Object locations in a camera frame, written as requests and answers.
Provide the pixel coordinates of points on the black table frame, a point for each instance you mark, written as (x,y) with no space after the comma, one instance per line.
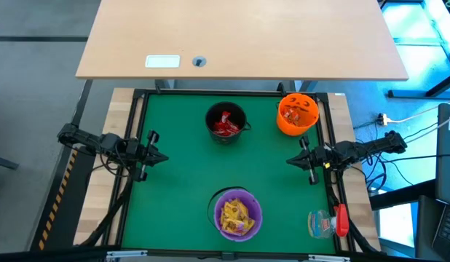
(210,91)

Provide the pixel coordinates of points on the white rectangular desk plate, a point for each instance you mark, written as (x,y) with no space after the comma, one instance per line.
(162,61)

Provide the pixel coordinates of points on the light wooden desk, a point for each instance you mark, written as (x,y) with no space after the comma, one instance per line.
(243,36)

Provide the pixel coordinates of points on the Windex spray bottle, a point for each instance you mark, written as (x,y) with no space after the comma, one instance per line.
(321,223)

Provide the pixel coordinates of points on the open laptop with keyboard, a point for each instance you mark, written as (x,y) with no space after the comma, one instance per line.
(445,233)

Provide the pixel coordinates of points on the orange pumpkin bucket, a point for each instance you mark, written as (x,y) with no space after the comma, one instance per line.
(283,127)

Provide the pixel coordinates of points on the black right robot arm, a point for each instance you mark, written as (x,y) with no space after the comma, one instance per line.
(367,147)

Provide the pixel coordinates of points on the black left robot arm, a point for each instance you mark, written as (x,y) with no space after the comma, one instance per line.
(97,143)

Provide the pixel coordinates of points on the black diagonal frame strut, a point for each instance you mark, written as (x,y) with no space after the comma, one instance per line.
(356,233)
(112,214)

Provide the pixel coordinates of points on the white power strip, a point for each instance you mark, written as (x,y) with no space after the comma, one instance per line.
(382,119)

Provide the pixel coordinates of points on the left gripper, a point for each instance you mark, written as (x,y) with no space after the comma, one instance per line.
(145,154)

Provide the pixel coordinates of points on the green table mat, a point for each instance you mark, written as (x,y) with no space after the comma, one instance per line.
(196,163)

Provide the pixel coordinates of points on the yellow candy packet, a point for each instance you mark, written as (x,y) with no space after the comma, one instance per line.
(243,223)
(230,209)

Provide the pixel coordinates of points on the silver mounting bracket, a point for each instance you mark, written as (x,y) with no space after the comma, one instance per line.
(126,254)
(328,258)

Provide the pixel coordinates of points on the black desk foot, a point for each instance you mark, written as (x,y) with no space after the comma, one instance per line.
(407,94)

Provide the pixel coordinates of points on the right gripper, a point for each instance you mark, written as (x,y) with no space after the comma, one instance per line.
(314,158)

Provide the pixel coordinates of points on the black plate with hazard stripes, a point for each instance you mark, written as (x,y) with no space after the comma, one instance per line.
(65,196)

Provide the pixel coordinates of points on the black cauldron bucket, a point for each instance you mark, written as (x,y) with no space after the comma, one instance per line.
(214,109)

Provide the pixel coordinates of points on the purple pumpkin bucket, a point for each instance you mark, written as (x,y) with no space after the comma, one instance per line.
(259,222)

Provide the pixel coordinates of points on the grey closed laptop with sticker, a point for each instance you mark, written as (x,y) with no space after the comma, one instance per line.
(447,163)

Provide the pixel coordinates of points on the red KitKat packet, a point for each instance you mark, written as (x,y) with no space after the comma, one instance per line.
(225,117)
(225,129)

